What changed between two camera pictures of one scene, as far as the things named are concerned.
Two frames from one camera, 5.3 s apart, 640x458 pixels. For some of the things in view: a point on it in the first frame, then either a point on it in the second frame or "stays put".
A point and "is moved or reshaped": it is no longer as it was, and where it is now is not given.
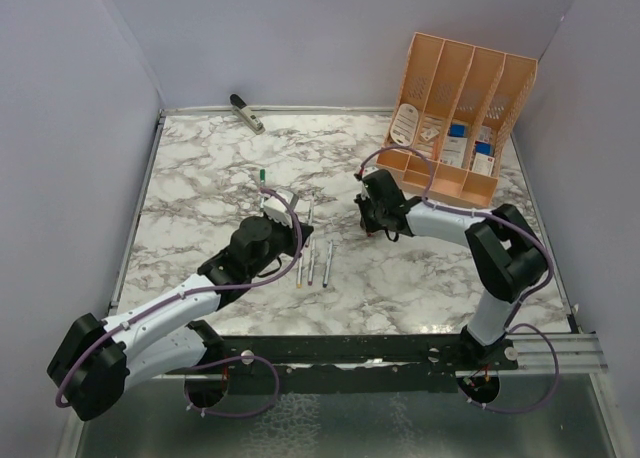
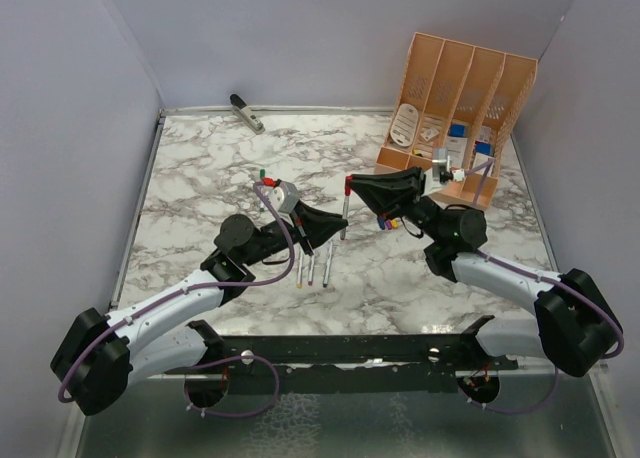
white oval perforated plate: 404,125 stays put
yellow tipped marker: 311,263 stays put
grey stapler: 240,107 stays put
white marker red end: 311,212 is moved or reshaped
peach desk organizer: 456,109 stays put
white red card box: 483,164 → 484,153
